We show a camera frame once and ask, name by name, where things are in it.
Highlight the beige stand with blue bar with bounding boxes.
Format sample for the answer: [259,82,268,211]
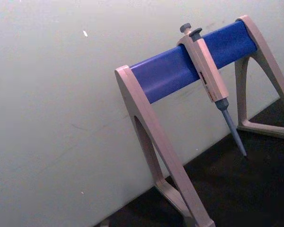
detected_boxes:
[114,15,284,227]

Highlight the black table cloth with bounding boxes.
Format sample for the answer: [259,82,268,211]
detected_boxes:
[94,88,284,227]

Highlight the plain pale wall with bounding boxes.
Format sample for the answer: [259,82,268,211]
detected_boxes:
[0,0,284,227]

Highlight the beige pipette with grey tip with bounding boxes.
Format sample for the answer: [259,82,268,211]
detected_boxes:
[177,23,248,157]

